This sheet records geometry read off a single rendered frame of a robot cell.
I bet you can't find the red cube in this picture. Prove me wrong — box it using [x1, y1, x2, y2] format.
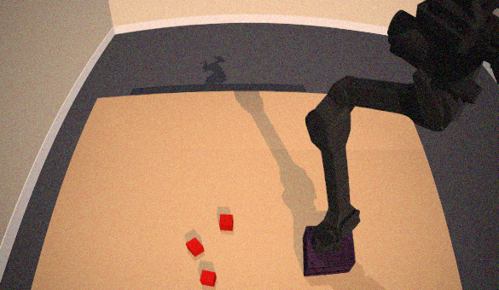
[200, 270, 217, 287]
[185, 237, 204, 257]
[219, 214, 234, 231]

